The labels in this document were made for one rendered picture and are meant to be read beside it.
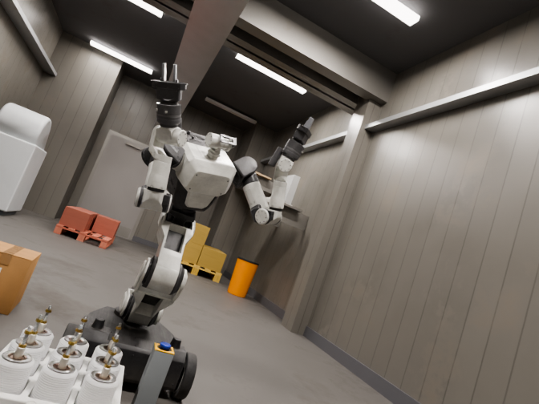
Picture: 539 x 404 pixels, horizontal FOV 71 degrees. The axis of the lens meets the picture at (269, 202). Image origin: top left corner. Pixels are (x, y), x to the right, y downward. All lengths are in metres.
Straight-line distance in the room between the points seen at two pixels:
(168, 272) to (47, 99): 7.20
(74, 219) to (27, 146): 1.20
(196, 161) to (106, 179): 7.56
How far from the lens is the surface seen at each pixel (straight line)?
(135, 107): 9.51
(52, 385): 1.29
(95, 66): 8.79
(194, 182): 1.74
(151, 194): 1.49
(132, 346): 1.84
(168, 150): 1.67
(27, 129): 6.55
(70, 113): 8.57
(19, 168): 6.42
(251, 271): 5.99
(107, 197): 9.21
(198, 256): 6.79
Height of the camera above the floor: 0.75
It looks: 8 degrees up
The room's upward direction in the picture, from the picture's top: 20 degrees clockwise
